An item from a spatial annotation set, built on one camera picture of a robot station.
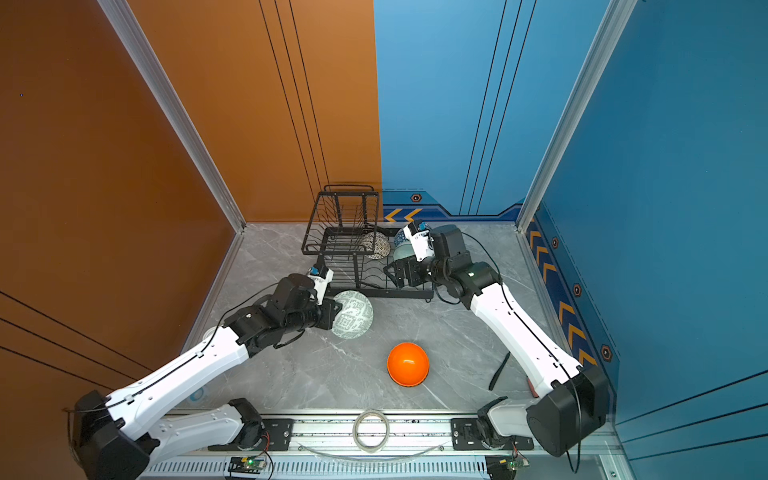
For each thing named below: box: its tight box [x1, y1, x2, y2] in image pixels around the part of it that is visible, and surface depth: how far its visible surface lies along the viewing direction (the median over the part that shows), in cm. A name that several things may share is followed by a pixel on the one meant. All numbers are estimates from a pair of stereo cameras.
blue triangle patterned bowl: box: [394, 228, 407, 247], surface depth 111 cm
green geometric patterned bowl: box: [332, 290, 374, 340], surface depth 77 cm
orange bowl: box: [387, 342, 430, 388], surface depth 82 cm
